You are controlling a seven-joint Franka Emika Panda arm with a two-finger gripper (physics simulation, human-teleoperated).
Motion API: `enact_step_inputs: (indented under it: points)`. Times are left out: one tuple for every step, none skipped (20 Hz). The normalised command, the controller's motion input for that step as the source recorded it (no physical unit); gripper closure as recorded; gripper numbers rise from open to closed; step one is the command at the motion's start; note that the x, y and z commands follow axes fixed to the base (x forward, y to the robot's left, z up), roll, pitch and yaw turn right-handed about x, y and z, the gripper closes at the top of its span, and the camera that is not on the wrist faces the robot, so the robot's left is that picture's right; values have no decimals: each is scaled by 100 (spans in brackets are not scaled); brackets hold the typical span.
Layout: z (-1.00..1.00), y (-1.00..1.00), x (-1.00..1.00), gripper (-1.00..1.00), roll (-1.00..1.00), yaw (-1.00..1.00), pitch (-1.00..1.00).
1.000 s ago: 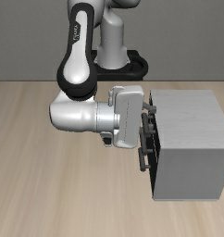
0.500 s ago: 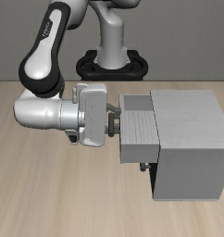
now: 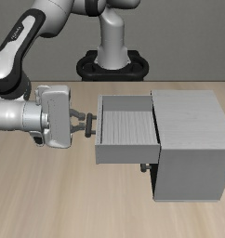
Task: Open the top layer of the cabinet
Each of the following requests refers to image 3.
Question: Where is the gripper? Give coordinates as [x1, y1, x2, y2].
[34, 85, 86, 149]

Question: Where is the grey drawer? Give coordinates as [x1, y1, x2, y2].
[85, 94, 162, 165]

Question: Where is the grey cabinet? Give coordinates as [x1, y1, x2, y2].
[139, 89, 225, 203]

